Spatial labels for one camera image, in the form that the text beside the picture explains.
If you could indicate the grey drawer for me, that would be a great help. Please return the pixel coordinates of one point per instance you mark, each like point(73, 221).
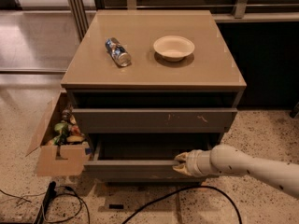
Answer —
point(144, 157)
point(156, 120)

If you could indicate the metal window frame railing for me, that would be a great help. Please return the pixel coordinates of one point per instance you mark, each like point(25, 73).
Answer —
point(224, 11)

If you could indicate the toy items in box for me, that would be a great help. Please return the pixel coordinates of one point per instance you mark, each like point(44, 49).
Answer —
point(68, 132)

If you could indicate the grey top drawer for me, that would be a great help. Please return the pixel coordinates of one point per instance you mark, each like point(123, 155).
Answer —
point(156, 120)

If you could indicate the small black floor tag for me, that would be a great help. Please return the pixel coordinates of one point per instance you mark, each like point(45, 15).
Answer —
point(116, 206)

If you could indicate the open cardboard box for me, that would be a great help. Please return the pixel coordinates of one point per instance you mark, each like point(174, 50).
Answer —
point(62, 160)

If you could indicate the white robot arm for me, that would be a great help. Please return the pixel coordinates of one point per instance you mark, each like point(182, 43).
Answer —
point(227, 160)

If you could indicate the black power strip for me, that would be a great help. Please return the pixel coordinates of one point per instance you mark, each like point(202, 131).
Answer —
point(50, 194)

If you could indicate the grey three-drawer cabinet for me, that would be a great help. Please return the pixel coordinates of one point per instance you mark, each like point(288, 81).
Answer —
point(208, 78)

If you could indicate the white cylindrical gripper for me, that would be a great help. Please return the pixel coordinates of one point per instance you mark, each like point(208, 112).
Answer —
point(193, 162)

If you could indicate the white paper bowl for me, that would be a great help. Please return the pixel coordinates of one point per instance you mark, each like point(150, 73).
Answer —
point(173, 48)

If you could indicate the blue silver soda can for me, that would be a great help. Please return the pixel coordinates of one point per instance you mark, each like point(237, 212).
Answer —
point(117, 52)

